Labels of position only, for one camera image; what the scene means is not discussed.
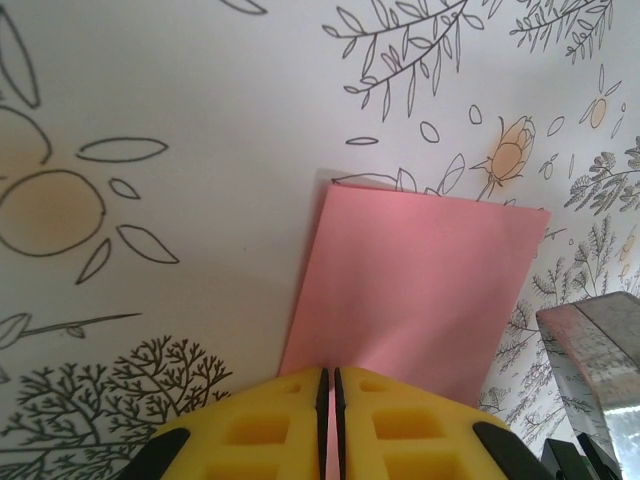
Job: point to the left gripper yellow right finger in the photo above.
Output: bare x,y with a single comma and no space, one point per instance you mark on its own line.
425,440

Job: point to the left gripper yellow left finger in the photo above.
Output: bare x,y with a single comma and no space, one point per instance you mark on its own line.
240,440

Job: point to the pink square paper sheet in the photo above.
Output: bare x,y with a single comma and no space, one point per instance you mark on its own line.
415,280

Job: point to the floral patterned table cover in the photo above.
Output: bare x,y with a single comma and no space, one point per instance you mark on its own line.
200,150

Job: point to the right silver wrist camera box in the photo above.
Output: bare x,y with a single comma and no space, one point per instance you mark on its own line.
590,360

